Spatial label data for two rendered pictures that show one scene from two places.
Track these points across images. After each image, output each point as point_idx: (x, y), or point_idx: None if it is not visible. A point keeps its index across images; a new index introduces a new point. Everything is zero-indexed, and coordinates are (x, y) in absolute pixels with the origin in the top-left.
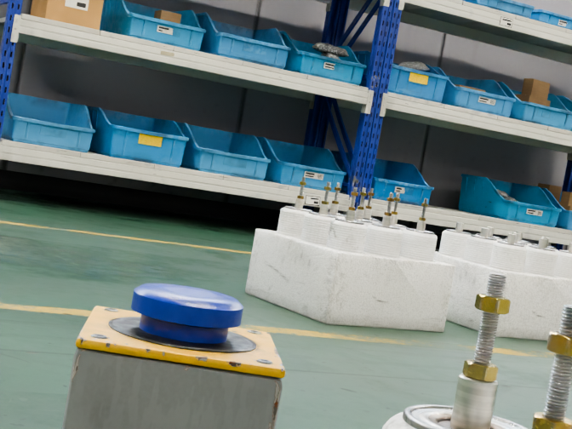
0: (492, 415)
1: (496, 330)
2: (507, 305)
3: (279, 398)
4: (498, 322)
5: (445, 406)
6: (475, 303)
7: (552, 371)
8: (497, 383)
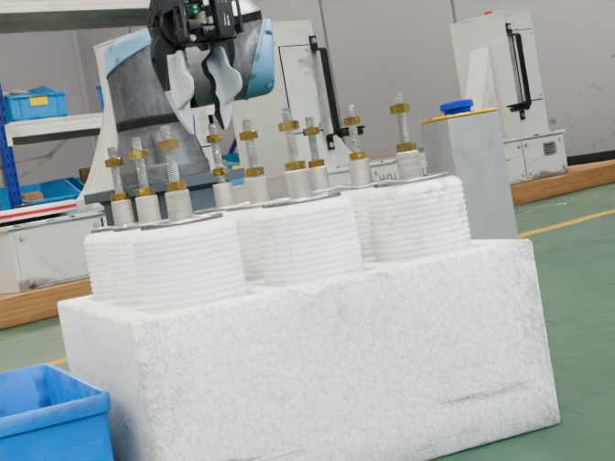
0: (404, 179)
1: (397, 123)
2: (391, 109)
3: (421, 130)
4: (396, 119)
5: (433, 175)
6: (409, 109)
7: (357, 133)
8: (396, 154)
